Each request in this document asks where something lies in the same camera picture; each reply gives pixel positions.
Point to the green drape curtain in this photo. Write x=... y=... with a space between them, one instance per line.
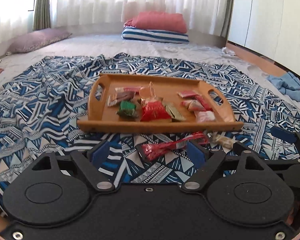
x=42 y=18
x=227 y=19

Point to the person's right hand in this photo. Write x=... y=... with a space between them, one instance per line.
x=294 y=217

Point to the wooden serving tray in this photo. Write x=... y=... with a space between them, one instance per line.
x=102 y=118

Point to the crumpled white tissue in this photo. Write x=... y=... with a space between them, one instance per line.
x=227 y=51

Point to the long red snack bar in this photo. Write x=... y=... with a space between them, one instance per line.
x=134 y=89

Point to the white sheer curtain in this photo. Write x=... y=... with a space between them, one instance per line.
x=16 y=16

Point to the dark red long packet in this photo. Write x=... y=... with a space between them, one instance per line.
x=151 y=152

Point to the pink red pillow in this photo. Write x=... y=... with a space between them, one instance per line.
x=153 y=20

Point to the light blue cloth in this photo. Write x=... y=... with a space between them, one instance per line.
x=287 y=84

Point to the white pink pastry packet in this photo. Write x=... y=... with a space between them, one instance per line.
x=204 y=116

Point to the blue white striped cushion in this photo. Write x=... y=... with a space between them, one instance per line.
x=131 y=33

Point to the white wardrobe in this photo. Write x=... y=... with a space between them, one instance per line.
x=270 y=28

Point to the small red snack packet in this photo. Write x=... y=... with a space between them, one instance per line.
x=203 y=102

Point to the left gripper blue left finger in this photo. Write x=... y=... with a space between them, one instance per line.
x=88 y=162

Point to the red square snack packet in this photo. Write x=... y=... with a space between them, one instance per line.
x=187 y=94

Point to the brown almond chocolate packet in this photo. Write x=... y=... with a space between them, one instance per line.
x=116 y=98

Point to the red Marth snack bag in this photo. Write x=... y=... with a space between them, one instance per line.
x=154 y=112

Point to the blue patterned blanket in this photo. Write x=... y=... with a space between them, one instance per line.
x=40 y=107

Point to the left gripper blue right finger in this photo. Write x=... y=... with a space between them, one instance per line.
x=208 y=164

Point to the olive gold snack packet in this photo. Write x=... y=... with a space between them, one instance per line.
x=173 y=112

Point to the jelly cup with lid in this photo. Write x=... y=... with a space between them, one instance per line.
x=147 y=93

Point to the purple floral pillow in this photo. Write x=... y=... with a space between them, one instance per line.
x=35 y=40

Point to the green drape curtain right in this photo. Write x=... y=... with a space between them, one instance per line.
x=227 y=19

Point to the green snack packet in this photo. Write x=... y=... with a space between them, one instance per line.
x=127 y=109

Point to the green drape curtain left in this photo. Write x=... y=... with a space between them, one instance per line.
x=42 y=18

